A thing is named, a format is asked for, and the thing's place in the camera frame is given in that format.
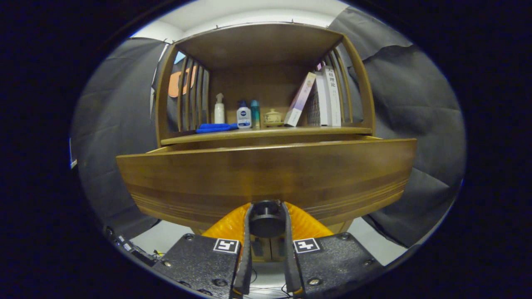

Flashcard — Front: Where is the wooden cabinet door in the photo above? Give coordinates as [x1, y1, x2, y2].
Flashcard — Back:
[251, 237, 271, 263]
[270, 237, 287, 263]

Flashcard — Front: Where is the white lotion bottle blue cap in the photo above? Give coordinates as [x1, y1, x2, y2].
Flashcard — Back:
[236, 101, 252, 129]

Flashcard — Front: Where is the wooden countertop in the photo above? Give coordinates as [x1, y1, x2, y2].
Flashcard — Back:
[160, 125, 373, 146]

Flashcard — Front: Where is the white pump bottle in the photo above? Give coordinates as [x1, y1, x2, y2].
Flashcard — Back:
[214, 93, 225, 124]

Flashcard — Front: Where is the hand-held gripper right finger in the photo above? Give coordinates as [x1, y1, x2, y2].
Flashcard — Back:
[282, 201, 385, 299]

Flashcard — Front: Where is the wooden drawer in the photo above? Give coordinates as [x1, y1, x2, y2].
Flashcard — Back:
[116, 135, 417, 233]

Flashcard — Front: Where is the white book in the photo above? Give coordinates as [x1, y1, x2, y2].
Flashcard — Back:
[322, 66, 342, 127]

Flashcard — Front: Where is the lidded ceramic tea cup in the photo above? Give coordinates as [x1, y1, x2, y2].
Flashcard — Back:
[263, 109, 284, 127]

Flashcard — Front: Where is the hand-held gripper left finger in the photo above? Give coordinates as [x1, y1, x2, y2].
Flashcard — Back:
[152, 202, 255, 299]

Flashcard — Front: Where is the black drawer knob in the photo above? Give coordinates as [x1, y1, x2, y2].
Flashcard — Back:
[249, 200, 286, 238]

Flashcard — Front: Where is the blue folded cloth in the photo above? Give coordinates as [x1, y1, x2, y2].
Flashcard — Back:
[195, 123, 238, 134]

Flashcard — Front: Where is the teal bottle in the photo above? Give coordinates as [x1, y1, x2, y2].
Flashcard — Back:
[250, 100, 261, 129]

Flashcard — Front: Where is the patterned cover book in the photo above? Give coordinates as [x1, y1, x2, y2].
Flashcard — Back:
[308, 71, 329, 126]

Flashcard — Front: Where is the wooden cabinet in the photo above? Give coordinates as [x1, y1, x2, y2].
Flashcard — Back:
[155, 22, 377, 263]

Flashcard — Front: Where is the black power strip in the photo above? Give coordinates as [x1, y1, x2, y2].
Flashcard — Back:
[104, 226, 158, 266]

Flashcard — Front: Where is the purple cover book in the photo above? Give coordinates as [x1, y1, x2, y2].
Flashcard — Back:
[283, 72, 317, 127]

